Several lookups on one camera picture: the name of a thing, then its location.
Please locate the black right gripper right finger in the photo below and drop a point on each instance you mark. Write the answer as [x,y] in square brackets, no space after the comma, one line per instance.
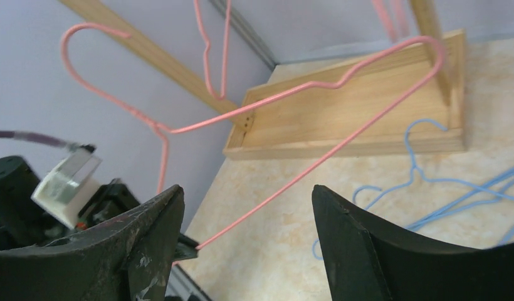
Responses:
[369,258]

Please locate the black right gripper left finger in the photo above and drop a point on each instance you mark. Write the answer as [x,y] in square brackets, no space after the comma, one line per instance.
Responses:
[128,257]

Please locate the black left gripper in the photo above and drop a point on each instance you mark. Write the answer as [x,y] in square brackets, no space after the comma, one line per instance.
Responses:
[23,223]

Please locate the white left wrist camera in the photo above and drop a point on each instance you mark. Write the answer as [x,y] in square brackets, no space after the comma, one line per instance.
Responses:
[68,187]

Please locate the wooden hanger rack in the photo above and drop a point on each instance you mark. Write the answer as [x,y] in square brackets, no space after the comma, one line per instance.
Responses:
[312,122]

